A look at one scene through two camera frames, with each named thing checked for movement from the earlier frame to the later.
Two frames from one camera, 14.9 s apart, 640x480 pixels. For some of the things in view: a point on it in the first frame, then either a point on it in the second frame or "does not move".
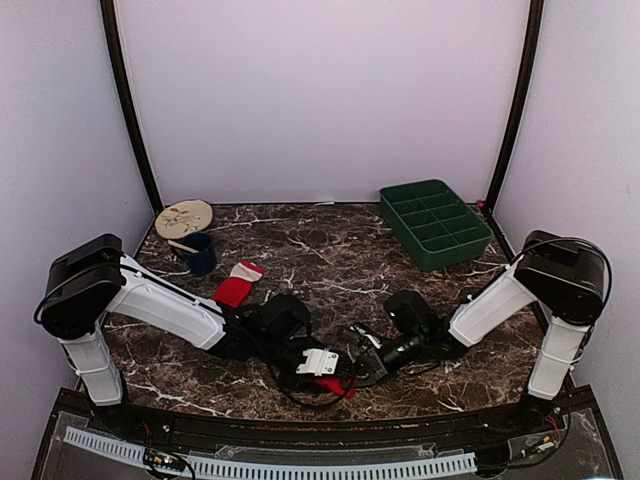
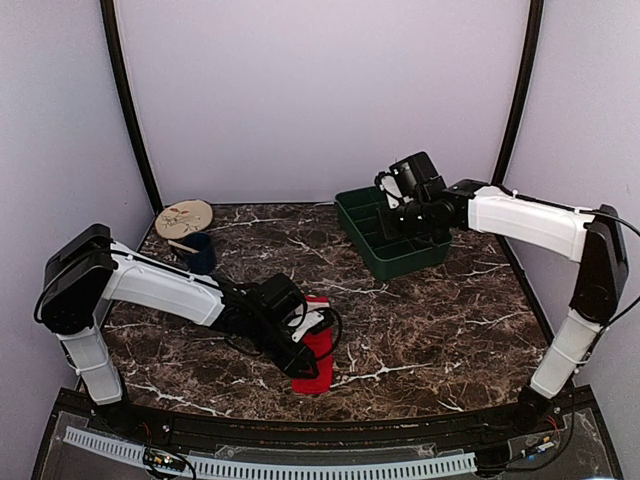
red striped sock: x=234 y=290 → x=322 y=345
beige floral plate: x=180 y=218 does not move
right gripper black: x=374 y=365 → x=409 y=233
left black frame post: x=109 y=12 does not move
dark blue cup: x=204 y=261 does not move
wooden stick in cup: x=187 y=248 does not move
